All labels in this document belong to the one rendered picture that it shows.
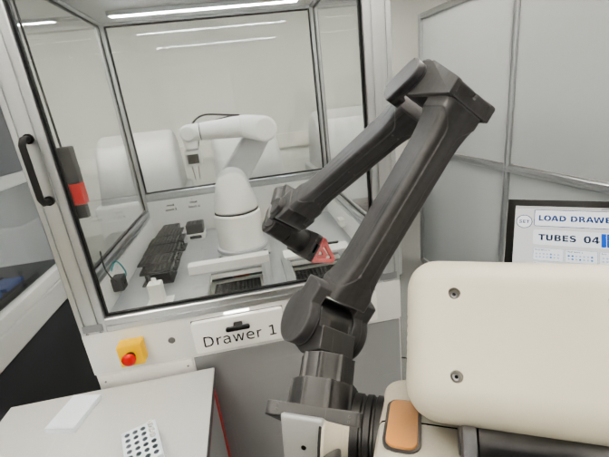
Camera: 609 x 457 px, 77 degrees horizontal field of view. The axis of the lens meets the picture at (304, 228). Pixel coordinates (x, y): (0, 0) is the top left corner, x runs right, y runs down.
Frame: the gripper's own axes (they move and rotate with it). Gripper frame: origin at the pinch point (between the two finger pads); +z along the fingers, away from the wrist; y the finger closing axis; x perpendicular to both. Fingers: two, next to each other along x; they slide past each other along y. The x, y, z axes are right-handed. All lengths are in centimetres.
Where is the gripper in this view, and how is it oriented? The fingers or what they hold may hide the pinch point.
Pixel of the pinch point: (327, 257)
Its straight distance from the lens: 98.6
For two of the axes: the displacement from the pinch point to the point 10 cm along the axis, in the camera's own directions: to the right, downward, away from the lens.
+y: -4.9, -1.9, 8.5
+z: 7.2, 4.7, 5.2
